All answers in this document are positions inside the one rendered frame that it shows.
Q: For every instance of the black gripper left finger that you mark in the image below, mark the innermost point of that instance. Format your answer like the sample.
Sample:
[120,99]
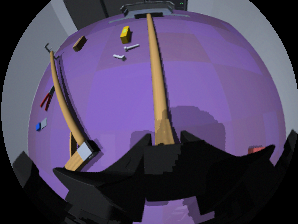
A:
[122,185]

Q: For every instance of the reddish-brown cube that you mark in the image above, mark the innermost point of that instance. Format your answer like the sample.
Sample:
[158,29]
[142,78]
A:
[252,150]

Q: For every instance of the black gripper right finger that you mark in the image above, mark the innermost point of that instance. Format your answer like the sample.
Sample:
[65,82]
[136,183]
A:
[224,172]

